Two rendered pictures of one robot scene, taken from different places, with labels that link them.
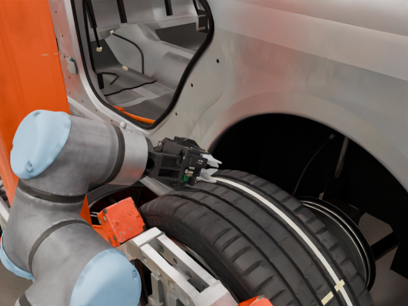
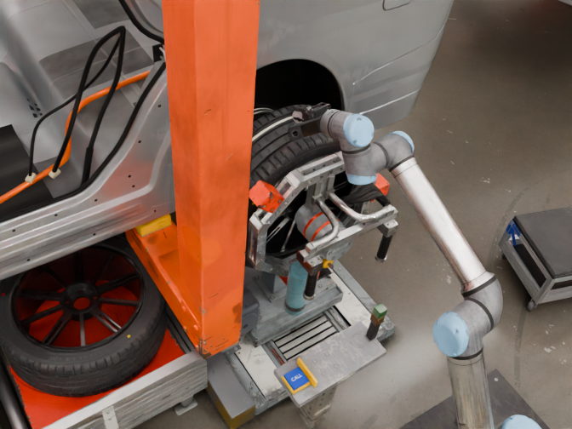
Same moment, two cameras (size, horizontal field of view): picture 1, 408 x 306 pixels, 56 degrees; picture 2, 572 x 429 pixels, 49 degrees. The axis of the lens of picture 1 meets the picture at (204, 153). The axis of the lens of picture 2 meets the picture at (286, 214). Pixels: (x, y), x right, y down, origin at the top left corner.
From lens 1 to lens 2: 198 cm
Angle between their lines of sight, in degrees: 67
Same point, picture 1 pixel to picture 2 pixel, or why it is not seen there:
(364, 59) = (296, 19)
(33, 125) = (363, 122)
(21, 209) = (369, 155)
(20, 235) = (376, 161)
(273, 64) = not seen: hidden behind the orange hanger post
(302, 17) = (262, 14)
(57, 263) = (397, 145)
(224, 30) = not seen: hidden behind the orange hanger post
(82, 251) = (394, 138)
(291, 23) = not seen: hidden behind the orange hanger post
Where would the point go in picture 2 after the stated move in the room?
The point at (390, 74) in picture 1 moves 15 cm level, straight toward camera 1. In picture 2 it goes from (308, 20) to (344, 36)
